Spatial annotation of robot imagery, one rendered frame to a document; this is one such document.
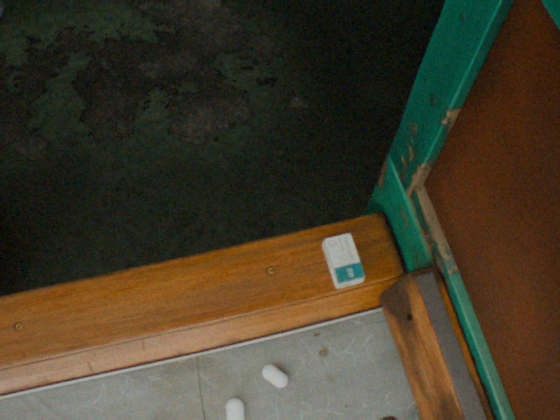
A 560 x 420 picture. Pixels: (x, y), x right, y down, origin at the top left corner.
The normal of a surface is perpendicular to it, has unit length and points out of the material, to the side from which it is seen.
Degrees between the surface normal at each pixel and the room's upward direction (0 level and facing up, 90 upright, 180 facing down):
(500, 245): 90
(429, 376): 67
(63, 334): 0
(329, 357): 0
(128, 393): 0
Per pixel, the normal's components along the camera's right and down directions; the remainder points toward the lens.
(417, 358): -0.86, 0.03
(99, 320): 0.07, -0.45
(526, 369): -0.96, 0.21
